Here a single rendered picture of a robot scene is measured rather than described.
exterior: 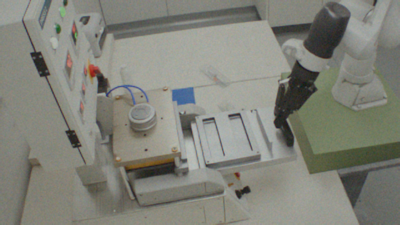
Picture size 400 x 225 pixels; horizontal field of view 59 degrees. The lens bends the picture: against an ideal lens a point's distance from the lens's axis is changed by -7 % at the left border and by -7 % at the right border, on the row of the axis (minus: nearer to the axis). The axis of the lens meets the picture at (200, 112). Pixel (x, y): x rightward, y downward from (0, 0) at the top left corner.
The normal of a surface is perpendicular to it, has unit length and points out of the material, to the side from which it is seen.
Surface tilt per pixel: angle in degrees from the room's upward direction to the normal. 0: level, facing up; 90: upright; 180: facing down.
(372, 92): 91
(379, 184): 0
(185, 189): 90
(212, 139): 0
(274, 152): 0
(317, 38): 76
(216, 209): 90
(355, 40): 62
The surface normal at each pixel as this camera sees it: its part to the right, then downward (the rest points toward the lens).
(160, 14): 0.11, 0.69
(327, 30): -0.47, 0.41
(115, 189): -0.08, -0.71
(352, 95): -0.68, 0.46
